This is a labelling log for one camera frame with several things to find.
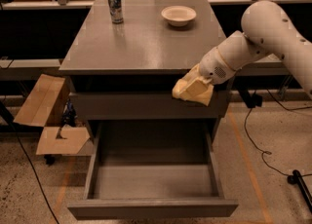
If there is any silver drink can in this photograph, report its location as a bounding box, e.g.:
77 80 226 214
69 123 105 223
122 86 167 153
108 0 124 23

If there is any cardboard box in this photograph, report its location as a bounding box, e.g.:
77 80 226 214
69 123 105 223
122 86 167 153
14 74 93 156

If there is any black floor cable right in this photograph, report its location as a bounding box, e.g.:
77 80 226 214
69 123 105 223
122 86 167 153
243 107 293 177

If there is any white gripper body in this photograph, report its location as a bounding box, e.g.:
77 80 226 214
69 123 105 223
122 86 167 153
199 47 235 85

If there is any black floor cable left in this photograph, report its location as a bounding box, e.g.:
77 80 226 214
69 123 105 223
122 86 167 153
0 100 60 224

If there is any closed grey top drawer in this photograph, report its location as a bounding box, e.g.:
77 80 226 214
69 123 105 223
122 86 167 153
69 93 229 121

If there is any black floor cable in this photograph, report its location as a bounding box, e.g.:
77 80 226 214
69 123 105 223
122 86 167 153
0 100 60 224
243 107 293 177

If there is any black stand base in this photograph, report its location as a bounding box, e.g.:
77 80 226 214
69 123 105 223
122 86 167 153
287 169 312 213

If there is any white bowl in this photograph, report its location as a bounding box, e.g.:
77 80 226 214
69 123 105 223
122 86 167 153
161 6 197 27

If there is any yellow wavy sponge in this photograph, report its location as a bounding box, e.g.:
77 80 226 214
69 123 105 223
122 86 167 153
172 64 214 106

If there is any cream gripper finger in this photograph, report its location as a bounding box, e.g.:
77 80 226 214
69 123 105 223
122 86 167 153
179 76 212 100

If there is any open grey middle drawer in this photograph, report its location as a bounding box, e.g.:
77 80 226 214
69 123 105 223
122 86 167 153
68 120 238 220

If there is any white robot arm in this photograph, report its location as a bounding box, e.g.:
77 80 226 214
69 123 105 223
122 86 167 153
173 1 312 105

